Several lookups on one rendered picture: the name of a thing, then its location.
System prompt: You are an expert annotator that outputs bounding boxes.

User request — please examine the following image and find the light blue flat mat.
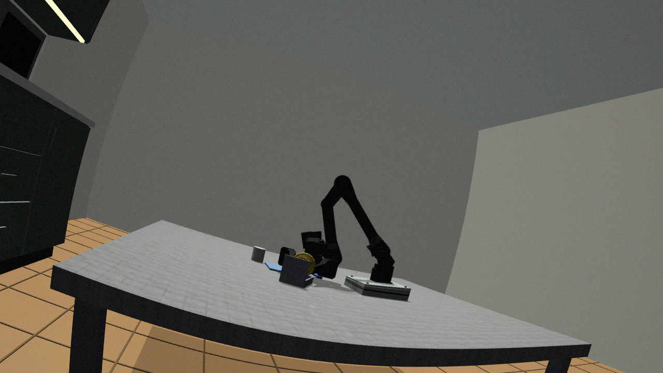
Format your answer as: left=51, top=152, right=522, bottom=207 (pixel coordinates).
left=265, top=262, right=282, bottom=272

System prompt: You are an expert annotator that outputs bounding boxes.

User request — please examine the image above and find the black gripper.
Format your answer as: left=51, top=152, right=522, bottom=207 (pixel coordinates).
left=278, top=247, right=339, bottom=279

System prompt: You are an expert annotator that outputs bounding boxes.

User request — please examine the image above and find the grey dish rack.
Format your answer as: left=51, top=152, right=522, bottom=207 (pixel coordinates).
left=279, top=254, right=314, bottom=288

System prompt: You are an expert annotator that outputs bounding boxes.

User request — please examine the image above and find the grey cylinder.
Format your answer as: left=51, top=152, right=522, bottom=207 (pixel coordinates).
left=251, top=246, right=266, bottom=263

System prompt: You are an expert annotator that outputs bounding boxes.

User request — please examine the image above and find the yellow round plate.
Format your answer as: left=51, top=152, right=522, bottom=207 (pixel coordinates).
left=294, top=253, right=315, bottom=276

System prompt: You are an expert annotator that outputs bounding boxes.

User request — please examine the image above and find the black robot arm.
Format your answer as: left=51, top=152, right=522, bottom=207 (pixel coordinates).
left=301, top=175, right=395, bottom=284

